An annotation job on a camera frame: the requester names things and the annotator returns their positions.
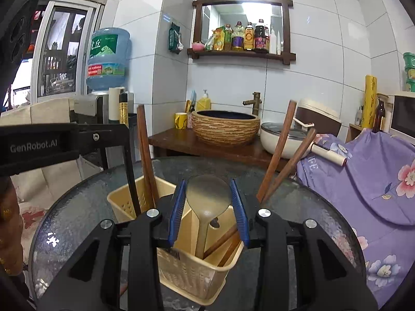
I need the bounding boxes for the grey soup spoon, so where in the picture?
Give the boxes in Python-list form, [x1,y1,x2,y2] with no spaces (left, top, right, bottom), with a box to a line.
[186,174,231,259]

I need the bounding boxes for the brown wooden chopstick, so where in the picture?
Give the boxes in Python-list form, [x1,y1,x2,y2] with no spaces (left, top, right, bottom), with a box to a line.
[202,100,297,259]
[215,128,316,267]

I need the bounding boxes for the brown chopstick pair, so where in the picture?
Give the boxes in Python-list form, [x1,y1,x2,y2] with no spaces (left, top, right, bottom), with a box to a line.
[137,104,155,209]

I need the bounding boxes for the cream plastic utensil holder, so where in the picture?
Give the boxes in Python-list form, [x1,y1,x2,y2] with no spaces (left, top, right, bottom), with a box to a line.
[107,176,244,305]

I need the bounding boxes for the left hand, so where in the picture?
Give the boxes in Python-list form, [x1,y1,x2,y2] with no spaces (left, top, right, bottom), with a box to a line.
[0,177,23,276]

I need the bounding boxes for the beige cloth cover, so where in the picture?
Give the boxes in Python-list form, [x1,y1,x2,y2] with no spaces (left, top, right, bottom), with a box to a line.
[1,98,103,209]

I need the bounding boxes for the water dispenser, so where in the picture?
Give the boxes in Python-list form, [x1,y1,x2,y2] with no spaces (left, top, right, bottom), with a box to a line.
[70,93,139,170]

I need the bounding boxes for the round glass table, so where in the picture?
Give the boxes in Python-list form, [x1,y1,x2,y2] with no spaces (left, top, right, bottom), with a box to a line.
[28,156,367,311]

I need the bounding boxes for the white pan with lid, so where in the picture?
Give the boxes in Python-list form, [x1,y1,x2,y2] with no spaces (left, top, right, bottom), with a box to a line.
[259,121,348,168]

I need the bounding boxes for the yellow mug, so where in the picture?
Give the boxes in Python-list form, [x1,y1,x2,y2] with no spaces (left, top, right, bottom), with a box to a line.
[175,112,188,130]

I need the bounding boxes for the woven basin sink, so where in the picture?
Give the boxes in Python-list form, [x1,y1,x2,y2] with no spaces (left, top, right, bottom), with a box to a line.
[191,110,260,147]

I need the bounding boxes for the paper cup holder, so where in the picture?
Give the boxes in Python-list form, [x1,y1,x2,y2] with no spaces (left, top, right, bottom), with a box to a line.
[108,87,134,123]

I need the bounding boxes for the yellow soap bottle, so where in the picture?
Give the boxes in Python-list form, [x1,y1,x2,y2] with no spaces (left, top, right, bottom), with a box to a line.
[196,90,211,111]

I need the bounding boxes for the brass faucet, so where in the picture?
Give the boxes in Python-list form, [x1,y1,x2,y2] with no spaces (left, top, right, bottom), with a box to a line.
[242,92,262,116]

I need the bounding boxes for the brown white rice cooker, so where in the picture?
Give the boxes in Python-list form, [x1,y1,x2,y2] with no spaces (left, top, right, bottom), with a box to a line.
[295,99,341,136]

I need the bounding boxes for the blue water bottle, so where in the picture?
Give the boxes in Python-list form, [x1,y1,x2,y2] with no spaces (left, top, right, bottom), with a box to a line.
[86,27,130,92]

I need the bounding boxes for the purple floral cloth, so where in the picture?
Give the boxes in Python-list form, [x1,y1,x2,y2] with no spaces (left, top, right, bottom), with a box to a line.
[297,129,414,307]

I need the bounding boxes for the green hanging packet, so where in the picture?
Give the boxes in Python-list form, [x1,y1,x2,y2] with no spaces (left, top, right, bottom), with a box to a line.
[168,23,184,55]

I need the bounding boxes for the brown glass bottle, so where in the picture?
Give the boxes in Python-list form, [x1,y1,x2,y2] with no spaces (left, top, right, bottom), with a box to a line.
[372,98,385,133]

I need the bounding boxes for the yellow roll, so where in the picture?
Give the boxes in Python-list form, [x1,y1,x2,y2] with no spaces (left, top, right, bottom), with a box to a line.
[361,75,377,129]

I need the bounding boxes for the orange oil bottle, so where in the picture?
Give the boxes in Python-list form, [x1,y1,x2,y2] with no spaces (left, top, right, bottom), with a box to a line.
[243,22,255,51]

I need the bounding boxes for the dark soy sauce bottle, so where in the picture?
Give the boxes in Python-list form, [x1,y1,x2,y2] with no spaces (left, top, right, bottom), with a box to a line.
[254,19,269,53]

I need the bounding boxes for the purple label bottle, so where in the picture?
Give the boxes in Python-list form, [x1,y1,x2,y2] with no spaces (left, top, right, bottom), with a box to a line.
[232,21,245,51]

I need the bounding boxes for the white microwave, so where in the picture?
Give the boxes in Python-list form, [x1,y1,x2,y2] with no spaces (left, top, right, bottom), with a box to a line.
[390,91,415,145]

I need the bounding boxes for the wooden framed shelf mirror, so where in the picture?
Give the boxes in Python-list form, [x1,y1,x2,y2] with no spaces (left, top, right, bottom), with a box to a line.
[187,0,296,65]

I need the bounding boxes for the green stacked cups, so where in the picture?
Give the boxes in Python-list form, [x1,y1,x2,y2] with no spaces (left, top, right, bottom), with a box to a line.
[403,52,415,92]

